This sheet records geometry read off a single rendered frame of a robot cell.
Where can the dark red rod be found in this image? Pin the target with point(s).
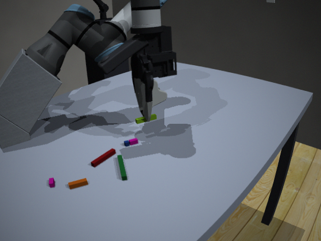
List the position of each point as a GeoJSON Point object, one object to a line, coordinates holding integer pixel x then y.
{"type": "Point", "coordinates": [103, 157]}

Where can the magenta rod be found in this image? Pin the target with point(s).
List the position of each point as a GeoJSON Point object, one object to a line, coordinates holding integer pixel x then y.
{"type": "Point", "coordinates": [51, 182]}
{"type": "Point", "coordinates": [133, 141]}

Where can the orange rod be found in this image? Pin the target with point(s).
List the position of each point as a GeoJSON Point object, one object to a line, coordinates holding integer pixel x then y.
{"type": "Point", "coordinates": [78, 183]}

